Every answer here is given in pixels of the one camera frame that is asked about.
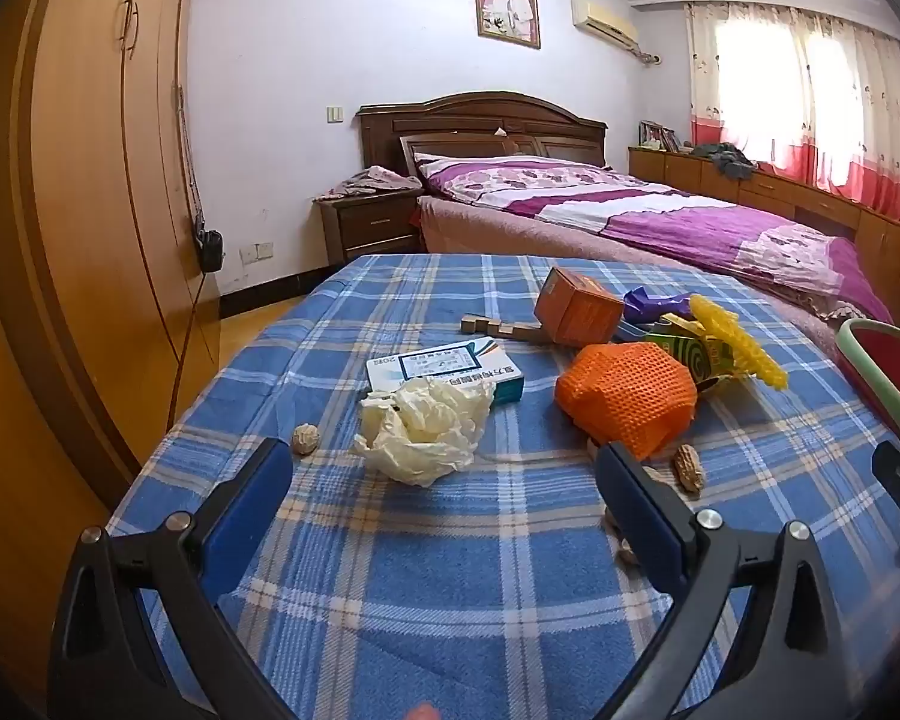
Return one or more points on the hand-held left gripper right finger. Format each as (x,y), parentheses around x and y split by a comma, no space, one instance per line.
(637,517)

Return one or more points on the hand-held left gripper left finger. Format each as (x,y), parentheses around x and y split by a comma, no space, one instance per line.
(251,510)

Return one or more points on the peanut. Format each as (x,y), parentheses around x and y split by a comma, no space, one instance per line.
(628,553)
(303,439)
(688,469)

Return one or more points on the green and red basin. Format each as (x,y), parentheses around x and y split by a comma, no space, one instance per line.
(885,360)

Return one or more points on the orange foam net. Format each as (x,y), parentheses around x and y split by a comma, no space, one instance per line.
(622,397)

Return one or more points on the green and yellow packet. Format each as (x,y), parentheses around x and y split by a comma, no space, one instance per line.
(682,356)

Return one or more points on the yellow foam net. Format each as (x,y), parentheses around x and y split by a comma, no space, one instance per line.
(742,349)

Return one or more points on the white tissue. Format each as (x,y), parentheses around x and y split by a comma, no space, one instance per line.
(420,427)

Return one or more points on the purple wrapper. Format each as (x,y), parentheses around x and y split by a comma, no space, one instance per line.
(645,305)

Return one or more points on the orange cardboard box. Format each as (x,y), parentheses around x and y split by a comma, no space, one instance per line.
(577,307)

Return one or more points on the wooden block stick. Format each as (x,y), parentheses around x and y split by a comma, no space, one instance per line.
(495,326)

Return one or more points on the white and blue medicine box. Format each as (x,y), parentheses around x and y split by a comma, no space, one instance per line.
(450,364)

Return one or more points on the person's left hand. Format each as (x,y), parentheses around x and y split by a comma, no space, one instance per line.
(425,712)

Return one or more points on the blue plaid blanket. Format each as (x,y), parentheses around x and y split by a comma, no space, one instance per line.
(420,577)

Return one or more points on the black hanging pouch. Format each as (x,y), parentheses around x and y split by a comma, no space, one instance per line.
(210,251)

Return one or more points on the orange wooden window cabinet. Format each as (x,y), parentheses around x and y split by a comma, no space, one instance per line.
(795,199)

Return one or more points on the purple floral quilt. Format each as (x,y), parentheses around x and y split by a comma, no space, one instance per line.
(682,232)

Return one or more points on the mauve bed sheet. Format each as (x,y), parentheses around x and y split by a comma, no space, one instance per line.
(540,236)

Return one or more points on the brown wooden nightstand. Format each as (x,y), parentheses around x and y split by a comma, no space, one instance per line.
(367,229)

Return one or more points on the grey clothes pile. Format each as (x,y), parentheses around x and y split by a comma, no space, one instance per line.
(724,159)

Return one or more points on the orange wooden wardrobe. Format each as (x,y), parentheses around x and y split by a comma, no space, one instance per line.
(82,202)

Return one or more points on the pink floral cloth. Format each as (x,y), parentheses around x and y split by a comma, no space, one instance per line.
(375,180)

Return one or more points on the white and red curtain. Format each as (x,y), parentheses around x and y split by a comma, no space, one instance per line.
(795,90)

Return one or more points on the brown wooden bed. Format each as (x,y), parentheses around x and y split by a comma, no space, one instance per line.
(480,116)

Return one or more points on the white air conditioner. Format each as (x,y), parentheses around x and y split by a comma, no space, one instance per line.
(604,22)

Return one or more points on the white wall socket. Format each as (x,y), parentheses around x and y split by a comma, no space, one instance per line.
(257,251)

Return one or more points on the framed wall photo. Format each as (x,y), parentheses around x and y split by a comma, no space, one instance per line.
(506,4)

